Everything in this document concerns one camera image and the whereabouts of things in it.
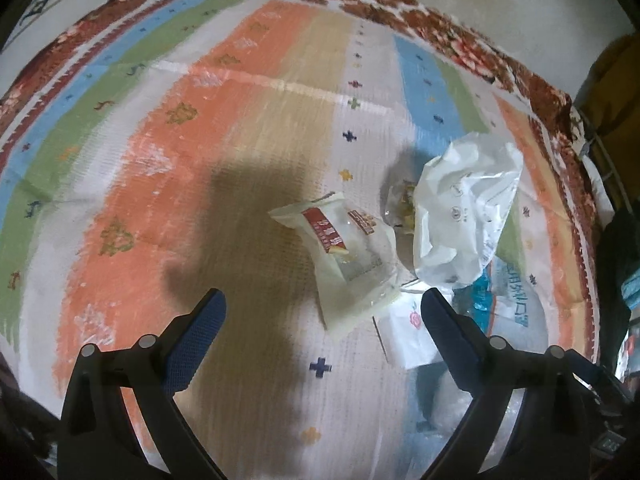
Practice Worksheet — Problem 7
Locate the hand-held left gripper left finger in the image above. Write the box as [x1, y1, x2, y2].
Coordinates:
[56, 287, 228, 480]

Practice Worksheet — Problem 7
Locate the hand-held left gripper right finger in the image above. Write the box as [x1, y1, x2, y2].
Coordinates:
[421, 288, 601, 480]

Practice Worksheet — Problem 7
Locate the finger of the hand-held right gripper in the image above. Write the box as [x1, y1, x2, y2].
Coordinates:
[567, 350, 628, 403]

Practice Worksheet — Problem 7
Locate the white tissue packet rose print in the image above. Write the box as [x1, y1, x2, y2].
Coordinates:
[375, 290, 442, 371]

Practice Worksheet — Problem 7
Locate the clear plastic bag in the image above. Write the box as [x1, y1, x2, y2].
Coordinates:
[415, 360, 526, 443]

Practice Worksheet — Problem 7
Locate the blue and white mask packet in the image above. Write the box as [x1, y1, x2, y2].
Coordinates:
[452, 255, 533, 337]

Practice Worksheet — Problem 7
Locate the black cloth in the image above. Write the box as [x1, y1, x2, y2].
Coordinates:
[597, 207, 640, 366]

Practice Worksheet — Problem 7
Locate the cream snack wrapper red label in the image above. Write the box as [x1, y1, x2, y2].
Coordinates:
[268, 191, 401, 331]

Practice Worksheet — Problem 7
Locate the white crumpled plastic bag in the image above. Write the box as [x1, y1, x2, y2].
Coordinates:
[412, 131, 524, 291]

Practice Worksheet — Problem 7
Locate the clear wrapper with yellow print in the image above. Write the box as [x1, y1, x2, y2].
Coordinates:
[382, 180, 422, 233]

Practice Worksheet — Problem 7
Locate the striped woven cloth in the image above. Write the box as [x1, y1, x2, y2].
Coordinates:
[0, 0, 601, 480]

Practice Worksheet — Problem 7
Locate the yellow cloth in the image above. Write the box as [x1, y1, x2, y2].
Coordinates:
[575, 32, 640, 161]

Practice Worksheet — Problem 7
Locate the metal bed frame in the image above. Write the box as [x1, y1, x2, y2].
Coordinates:
[580, 125, 626, 211]

